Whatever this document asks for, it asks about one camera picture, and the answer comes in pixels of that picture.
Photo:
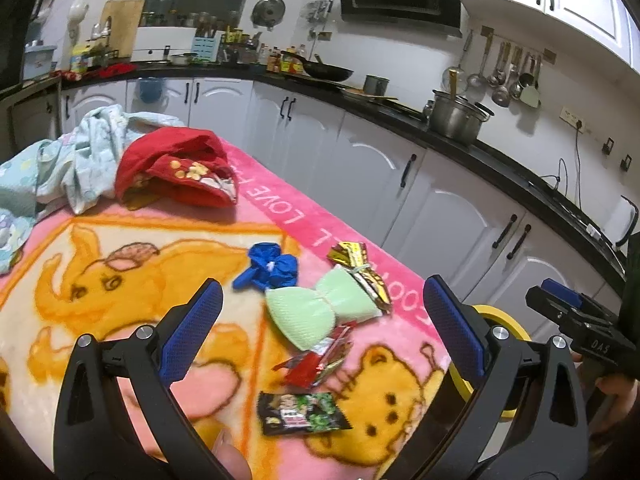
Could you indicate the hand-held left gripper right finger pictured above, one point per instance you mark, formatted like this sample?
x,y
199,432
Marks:
x,y
455,325

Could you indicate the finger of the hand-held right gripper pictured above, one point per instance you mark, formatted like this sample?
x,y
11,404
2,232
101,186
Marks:
x,y
562,295
550,310

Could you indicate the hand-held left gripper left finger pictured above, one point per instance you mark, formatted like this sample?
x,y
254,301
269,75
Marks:
x,y
192,325

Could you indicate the yellow rimmed trash bin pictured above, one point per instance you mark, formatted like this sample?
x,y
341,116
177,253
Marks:
x,y
500,317

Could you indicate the blue plastic bag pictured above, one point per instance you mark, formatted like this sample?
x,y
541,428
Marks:
x,y
275,265

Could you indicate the green foam net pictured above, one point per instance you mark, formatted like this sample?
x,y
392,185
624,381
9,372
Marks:
x,y
300,315

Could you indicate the gold snack wrapper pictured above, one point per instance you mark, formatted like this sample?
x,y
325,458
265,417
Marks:
x,y
355,257

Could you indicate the red snack wrapper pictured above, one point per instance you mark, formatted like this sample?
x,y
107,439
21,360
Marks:
x,y
315,360

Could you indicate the black green snack wrapper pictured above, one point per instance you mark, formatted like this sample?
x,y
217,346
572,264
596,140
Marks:
x,y
305,412

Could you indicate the person's right hand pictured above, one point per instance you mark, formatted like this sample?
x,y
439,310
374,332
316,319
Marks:
x,y
617,395

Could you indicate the person's left hand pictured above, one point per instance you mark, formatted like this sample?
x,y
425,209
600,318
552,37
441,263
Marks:
x,y
235,465

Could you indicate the pink printed blanket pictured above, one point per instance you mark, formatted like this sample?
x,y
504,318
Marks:
x,y
150,240

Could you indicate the white electric kettle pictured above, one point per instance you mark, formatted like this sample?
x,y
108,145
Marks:
x,y
625,220

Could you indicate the black kitchen countertop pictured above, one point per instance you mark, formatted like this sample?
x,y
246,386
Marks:
x,y
500,160

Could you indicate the red embroidered cloth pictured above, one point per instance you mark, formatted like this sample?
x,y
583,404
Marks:
x,y
165,155

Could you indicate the white base cabinets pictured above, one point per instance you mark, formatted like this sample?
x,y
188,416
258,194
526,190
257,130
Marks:
x,y
350,170

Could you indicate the light blue printed cloth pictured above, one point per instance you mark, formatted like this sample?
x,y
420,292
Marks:
x,y
85,155

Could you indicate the large steel pot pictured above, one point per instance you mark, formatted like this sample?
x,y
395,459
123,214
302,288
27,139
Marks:
x,y
455,117

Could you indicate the row of hanging utensils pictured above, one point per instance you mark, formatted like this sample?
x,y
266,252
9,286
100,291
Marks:
x,y
505,75

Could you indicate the small steel pot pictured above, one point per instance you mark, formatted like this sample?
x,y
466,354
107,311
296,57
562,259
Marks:
x,y
376,84

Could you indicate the red rag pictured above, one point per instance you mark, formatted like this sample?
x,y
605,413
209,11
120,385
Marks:
x,y
117,69

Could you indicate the blue knife holder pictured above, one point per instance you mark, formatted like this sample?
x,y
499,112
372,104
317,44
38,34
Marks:
x,y
205,49

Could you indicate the row of seasoning bottles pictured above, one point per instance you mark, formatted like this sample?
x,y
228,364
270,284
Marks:
x,y
270,57

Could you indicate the black wok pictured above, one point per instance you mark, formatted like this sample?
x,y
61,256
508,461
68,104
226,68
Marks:
x,y
327,71

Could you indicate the blue plastic box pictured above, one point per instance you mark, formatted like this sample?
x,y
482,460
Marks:
x,y
39,62

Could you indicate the wooden cutting board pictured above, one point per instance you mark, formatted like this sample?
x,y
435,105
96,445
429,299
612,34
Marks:
x,y
122,27

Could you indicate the row of glass jars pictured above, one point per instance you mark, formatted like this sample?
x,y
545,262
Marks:
x,y
190,19

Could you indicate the steel pan lid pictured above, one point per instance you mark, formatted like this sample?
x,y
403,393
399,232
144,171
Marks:
x,y
268,12

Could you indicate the black wall hook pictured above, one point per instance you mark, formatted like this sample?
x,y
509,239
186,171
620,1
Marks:
x,y
626,161
608,146

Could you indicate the white wall socket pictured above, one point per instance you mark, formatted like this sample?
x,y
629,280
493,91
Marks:
x,y
572,119

